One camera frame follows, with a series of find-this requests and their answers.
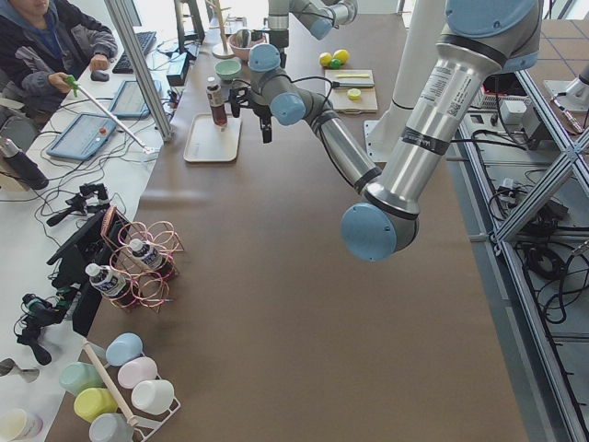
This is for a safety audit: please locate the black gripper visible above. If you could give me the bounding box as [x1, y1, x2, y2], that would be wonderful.
[229, 79, 272, 144]

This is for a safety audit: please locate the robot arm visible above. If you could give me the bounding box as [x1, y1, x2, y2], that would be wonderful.
[229, 1, 419, 262]
[229, 1, 543, 226]

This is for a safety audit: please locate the dark tea bottle on tray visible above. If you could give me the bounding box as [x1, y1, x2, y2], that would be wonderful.
[206, 76, 228, 128]

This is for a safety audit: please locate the cream rabbit tray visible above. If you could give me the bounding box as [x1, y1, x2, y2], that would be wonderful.
[183, 113, 242, 163]

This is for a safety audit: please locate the grey folded cloth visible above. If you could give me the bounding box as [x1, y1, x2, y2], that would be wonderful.
[220, 82, 238, 103]

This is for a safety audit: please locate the mint green bowl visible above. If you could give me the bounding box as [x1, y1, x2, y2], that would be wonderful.
[214, 59, 242, 82]

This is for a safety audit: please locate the pink ice bucket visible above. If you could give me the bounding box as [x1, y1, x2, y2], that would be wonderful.
[228, 33, 257, 62]

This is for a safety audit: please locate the wooden mug tree stand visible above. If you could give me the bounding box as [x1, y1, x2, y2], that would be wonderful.
[205, 0, 235, 60]

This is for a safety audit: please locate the steel ice scoop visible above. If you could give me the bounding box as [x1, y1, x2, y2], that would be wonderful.
[234, 28, 265, 48]

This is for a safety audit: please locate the steel muddler black tip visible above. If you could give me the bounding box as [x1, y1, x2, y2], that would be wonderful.
[332, 78, 375, 88]

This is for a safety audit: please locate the yellow lemon near lime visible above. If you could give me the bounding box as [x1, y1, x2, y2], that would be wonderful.
[318, 52, 333, 67]

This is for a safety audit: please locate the yellow plastic knife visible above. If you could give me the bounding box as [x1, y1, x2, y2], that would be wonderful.
[335, 73, 371, 79]

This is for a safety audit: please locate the green lime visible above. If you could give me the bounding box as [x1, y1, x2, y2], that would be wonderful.
[329, 58, 342, 69]

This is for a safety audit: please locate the bamboo cutting board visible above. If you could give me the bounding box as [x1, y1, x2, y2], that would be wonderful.
[324, 69, 378, 113]

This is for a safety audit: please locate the half lemon slice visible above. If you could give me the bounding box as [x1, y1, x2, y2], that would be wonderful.
[346, 88, 362, 101]

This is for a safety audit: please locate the yellow lemon outer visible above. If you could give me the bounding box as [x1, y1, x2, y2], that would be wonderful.
[332, 49, 350, 65]

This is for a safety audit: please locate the blue teach pendant far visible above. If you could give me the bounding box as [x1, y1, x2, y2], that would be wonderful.
[109, 80, 150, 120]

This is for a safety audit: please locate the blue teach pendant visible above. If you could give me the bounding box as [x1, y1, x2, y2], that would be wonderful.
[109, 80, 150, 120]
[47, 112, 117, 161]

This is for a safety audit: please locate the black keyboard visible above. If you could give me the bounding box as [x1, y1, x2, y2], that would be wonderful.
[111, 30, 157, 75]

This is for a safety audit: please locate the black computer mouse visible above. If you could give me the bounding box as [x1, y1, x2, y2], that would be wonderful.
[90, 70, 110, 82]

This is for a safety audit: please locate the blue teach pendant near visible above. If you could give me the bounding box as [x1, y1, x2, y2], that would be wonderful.
[47, 112, 117, 161]

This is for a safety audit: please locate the bottle in rack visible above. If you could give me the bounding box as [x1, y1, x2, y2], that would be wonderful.
[129, 238, 174, 279]
[85, 263, 137, 309]

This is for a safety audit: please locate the black monitor stand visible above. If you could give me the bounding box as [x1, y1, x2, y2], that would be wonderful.
[47, 209, 110, 337]

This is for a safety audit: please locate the seated person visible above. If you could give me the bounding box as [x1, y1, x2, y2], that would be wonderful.
[1, 1, 119, 114]

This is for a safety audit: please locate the black thermos bottle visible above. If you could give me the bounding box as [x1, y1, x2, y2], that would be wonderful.
[1, 137, 49, 190]

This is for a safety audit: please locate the blue cup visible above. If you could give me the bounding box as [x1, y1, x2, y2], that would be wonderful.
[106, 332, 144, 366]

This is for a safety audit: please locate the pink cup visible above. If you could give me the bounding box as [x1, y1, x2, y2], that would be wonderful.
[118, 356, 157, 390]

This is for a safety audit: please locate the white cup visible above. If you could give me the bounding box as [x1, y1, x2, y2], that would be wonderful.
[131, 379, 175, 415]

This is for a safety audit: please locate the mint cup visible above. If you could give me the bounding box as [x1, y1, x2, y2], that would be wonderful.
[59, 361, 104, 396]

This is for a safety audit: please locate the yellow cup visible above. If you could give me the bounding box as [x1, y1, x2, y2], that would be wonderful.
[74, 388, 118, 423]

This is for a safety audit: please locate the grey cup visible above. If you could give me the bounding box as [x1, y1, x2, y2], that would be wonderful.
[88, 413, 133, 442]

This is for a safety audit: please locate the cream cup on desk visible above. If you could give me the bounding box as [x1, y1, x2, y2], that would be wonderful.
[1, 408, 43, 441]

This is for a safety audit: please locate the aluminium frame post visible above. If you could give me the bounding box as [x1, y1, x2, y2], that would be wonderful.
[105, 0, 172, 143]

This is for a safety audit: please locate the copper wire bottle rack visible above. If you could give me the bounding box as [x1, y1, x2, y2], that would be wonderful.
[100, 207, 184, 312]

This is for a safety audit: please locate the black camera tripod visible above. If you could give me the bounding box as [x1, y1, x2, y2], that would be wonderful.
[15, 287, 75, 366]

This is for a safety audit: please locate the wooden rack handle rod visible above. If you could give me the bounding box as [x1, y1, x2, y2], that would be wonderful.
[82, 339, 138, 427]

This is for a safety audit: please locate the white wire cup rack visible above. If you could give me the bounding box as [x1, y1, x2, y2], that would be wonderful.
[82, 340, 182, 442]

